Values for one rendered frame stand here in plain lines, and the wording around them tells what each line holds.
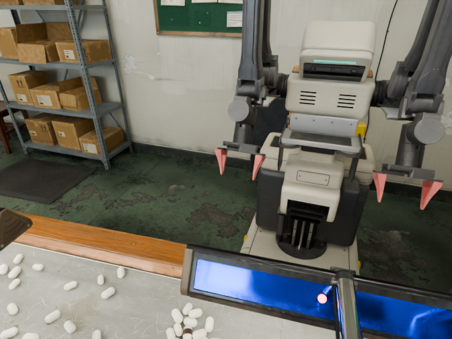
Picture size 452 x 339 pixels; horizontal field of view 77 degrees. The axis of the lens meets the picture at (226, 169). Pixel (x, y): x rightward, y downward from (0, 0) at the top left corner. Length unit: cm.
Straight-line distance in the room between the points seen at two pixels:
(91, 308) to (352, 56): 99
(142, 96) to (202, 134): 71
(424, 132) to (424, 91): 12
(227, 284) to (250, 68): 56
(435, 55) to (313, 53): 31
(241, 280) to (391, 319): 20
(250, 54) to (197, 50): 188
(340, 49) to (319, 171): 44
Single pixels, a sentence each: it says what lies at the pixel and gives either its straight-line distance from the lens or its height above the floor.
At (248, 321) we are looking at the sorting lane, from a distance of 82.
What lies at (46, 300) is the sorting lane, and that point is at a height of 74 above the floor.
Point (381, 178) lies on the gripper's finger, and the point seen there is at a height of 106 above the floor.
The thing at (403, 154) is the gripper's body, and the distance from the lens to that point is 83.
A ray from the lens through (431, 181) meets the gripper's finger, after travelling 85.
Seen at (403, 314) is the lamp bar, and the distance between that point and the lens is 47.
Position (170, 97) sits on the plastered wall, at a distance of 289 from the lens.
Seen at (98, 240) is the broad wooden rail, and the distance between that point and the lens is 105.
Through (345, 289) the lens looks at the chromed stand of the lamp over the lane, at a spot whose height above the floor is 112.
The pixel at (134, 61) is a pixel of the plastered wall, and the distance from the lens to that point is 301.
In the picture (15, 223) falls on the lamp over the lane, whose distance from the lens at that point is 68.
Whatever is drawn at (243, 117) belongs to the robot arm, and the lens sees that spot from 75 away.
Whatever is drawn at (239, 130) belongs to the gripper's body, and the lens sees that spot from 82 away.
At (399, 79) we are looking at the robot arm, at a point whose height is 126.
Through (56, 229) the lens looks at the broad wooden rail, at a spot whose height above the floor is 76.
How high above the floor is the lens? 143
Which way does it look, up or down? 30 degrees down
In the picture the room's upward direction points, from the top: straight up
